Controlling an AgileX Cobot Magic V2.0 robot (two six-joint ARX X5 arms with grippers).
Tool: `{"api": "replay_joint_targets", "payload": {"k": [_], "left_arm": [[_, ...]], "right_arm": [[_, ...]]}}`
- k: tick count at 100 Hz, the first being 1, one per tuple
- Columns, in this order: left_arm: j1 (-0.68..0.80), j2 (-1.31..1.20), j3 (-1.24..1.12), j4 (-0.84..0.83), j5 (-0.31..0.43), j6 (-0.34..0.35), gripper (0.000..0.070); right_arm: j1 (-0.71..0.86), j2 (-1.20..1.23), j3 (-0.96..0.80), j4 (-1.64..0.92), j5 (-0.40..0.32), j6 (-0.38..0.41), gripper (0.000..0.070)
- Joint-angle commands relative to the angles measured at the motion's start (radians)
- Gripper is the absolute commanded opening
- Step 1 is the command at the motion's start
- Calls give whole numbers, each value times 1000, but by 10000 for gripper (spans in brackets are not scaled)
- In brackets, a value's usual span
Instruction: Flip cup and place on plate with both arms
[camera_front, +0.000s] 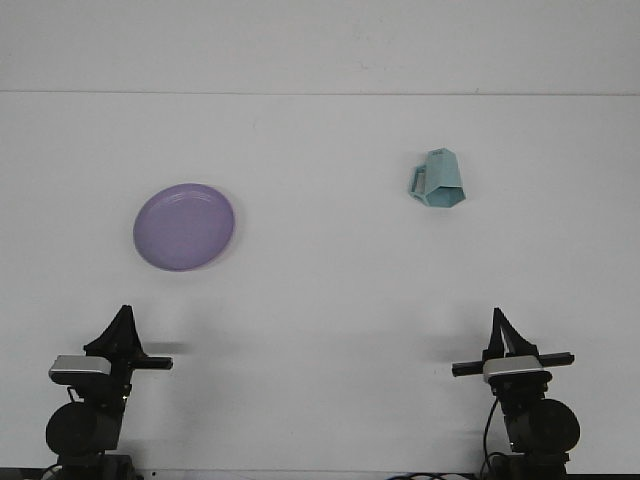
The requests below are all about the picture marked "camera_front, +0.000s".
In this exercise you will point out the pale blue hexagonal cup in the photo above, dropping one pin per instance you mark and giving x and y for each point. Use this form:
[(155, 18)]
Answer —
[(442, 175)]

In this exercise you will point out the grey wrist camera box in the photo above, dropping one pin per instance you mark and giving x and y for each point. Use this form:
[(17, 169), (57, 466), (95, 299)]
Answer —
[(512, 367), (77, 367)]

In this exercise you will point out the pale purple round plate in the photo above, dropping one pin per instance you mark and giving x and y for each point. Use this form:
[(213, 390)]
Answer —
[(182, 227)]

